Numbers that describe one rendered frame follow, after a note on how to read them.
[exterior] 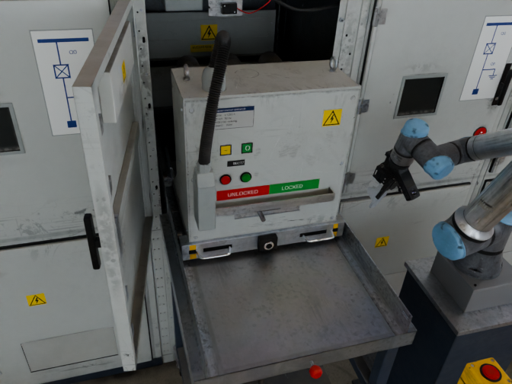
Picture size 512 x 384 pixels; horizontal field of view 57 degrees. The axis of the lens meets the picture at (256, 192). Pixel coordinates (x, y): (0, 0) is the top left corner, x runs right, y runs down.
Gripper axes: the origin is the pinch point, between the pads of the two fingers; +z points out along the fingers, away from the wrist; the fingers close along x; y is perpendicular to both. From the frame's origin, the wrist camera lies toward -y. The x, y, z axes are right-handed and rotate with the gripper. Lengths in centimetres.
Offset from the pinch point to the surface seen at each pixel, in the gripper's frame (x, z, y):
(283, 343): 65, -7, -24
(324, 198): 31.1, -17.4, 3.3
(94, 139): 94, -68, 7
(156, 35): 36, -15, 105
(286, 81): 34, -47, 26
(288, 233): 40.5, -3.0, 5.3
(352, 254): 25.0, 1.1, -10.2
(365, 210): -7.2, 21.5, 9.8
